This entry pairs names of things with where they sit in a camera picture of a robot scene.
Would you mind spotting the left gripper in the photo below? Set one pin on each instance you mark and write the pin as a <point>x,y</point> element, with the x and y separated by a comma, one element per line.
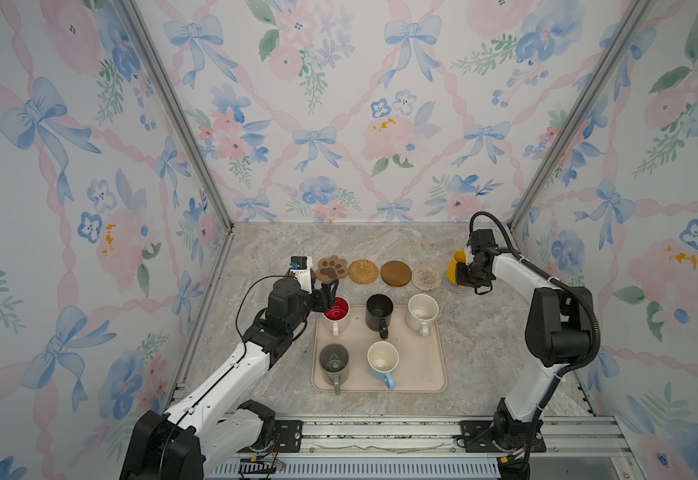
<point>322,298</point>

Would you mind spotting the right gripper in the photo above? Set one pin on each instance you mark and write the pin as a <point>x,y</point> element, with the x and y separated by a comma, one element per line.
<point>462,281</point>

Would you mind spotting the cork paw print coaster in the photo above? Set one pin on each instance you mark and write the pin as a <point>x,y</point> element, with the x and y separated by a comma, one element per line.
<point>331,268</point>

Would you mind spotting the yellow mug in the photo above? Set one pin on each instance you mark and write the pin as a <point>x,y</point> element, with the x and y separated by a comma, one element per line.
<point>458,258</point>

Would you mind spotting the white mug red inside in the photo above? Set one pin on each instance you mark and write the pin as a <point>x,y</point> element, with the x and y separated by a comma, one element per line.
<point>338,313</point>

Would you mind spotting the woven rattan round coaster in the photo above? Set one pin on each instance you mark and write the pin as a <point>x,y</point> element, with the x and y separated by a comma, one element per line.
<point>363,272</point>

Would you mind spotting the black mug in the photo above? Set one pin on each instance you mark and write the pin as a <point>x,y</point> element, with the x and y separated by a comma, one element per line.
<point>379,310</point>

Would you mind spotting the cream white mug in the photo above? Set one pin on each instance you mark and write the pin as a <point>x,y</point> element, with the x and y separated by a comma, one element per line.
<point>423,311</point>

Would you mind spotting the plain round wooden coaster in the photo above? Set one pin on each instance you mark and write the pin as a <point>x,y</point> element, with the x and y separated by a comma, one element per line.
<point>396,273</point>

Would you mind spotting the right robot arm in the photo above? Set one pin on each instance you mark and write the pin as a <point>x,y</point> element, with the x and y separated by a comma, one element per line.
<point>560,336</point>

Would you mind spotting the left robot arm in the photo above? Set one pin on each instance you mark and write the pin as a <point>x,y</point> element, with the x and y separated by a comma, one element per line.
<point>207,427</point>

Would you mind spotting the grey glass mug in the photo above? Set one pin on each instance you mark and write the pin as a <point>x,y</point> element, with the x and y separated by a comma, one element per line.
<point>334,365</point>

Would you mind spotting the beige serving tray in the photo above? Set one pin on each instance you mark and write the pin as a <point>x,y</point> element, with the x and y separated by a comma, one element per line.
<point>421,367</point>

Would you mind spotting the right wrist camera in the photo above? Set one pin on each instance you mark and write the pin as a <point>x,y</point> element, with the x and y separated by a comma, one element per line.
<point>482,241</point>

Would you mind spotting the white mug blue handle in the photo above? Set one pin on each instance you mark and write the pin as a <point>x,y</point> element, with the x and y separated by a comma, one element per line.
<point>383,359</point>

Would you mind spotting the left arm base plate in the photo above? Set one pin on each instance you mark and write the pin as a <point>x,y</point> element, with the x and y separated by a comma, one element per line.
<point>282,436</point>

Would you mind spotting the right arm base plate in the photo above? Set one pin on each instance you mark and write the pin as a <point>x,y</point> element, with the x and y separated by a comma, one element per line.
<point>481,436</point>

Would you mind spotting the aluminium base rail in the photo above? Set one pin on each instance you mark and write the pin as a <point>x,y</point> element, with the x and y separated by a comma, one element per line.
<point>425,448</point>

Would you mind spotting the aluminium frame post right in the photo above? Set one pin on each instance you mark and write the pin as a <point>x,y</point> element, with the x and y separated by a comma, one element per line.
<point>624,34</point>

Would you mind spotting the aluminium frame post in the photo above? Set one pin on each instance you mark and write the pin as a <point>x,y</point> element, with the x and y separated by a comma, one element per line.
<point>144,45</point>
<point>624,34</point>

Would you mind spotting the aluminium frame post left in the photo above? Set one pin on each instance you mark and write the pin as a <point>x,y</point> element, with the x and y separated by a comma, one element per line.
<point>144,45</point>

